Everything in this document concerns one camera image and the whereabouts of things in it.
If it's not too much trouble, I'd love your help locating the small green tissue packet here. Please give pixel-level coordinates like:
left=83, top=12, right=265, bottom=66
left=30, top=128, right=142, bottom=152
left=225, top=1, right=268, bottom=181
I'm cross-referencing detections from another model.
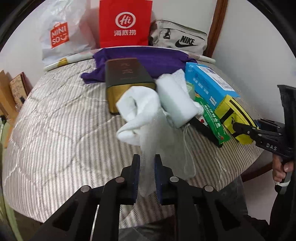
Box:
left=186, top=82, right=195, bottom=101

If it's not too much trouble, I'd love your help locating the grey Nike bag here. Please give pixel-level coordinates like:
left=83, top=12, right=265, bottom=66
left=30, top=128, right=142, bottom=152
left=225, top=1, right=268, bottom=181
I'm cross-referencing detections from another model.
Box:
left=149, top=20, right=207, bottom=55

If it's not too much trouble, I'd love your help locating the brown wooden door frame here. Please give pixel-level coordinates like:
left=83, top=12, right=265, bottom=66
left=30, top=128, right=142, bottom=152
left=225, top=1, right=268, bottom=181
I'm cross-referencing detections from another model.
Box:
left=204, top=0, right=228, bottom=58

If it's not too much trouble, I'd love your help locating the white Miniso plastic bag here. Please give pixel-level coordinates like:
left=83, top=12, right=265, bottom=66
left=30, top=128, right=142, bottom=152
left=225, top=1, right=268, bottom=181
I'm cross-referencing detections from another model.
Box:
left=40, top=1, right=96, bottom=66

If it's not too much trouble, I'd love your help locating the dark green gold tin box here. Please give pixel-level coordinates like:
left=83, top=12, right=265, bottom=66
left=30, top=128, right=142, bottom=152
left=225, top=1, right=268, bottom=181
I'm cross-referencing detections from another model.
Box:
left=105, top=58, right=156, bottom=115

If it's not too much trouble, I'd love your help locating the striped quilted mattress pad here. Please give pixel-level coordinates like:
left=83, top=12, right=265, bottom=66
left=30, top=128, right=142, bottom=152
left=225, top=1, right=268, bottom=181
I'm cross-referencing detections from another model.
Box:
left=2, top=59, right=263, bottom=228

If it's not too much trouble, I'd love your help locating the person's right hand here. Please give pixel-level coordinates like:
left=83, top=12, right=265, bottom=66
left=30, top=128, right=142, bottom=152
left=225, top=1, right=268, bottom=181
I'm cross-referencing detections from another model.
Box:
left=273, top=154, right=294, bottom=182

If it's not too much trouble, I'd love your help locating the red white candy wrapper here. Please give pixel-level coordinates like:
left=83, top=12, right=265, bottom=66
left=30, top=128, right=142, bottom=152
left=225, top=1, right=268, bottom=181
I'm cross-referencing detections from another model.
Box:
left=198, top=115, right=208, bottom=126

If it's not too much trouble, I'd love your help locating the white mesh cloth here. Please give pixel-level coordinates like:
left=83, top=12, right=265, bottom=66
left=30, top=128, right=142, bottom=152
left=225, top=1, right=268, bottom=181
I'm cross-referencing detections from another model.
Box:
left=116, top=86, right=197, bottom=197

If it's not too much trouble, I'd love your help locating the purple towel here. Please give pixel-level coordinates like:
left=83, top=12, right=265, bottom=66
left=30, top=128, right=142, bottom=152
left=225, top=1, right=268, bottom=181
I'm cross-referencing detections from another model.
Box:
left=81, top=46, right=197, bottom=84

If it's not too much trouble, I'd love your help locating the red Haidilao paper bag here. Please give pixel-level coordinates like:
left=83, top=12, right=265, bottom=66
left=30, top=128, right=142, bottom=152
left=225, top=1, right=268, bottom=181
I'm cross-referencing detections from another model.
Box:
left=99, top=0, right=152, bottom=48

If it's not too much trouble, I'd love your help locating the wooden headboard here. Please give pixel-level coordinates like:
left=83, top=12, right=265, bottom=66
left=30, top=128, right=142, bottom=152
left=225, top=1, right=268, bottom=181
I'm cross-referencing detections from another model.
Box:
left=0, top=70, right=18, bottom=121

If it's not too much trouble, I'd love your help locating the blue tissue box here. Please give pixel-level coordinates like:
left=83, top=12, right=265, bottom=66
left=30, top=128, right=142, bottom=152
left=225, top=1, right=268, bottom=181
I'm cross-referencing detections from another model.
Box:
left=185, top=62, right=240, bottom=110

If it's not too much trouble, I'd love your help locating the green wet wipes pack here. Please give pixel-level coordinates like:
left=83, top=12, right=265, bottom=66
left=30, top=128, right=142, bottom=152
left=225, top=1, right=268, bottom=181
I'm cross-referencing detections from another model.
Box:
left=195, top=93, right=230, bottom=147

